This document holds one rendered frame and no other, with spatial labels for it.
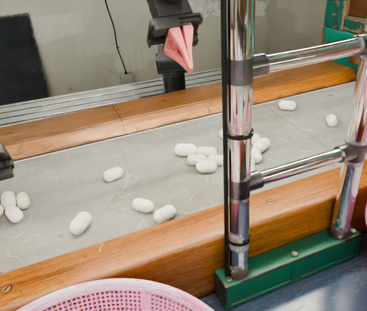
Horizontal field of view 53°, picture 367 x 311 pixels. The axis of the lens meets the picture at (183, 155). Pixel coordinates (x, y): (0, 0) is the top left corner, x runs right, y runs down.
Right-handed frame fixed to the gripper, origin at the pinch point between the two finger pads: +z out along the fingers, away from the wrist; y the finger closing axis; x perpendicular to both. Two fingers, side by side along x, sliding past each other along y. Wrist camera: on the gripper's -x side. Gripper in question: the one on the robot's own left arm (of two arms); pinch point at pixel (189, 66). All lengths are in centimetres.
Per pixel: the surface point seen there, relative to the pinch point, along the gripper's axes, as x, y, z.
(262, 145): -2.7, 5.6, 19.0
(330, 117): -0.9, 22.1, 16.7
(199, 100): 10.5, 4.1, 1.9
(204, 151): -0.9, -3.7, 16.8
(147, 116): 10.3, -7.8, 3.0
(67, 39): 146, -5, -129
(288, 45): 135, 138, -88
